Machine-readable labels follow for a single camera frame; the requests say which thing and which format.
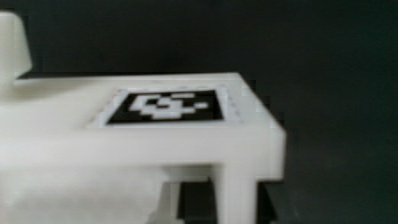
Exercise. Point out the white front drawer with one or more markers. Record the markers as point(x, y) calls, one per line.
point(113, 138)

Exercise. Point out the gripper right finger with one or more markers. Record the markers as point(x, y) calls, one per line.
point(274, 212)

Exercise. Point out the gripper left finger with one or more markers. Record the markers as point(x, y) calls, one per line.
point(196, 204)

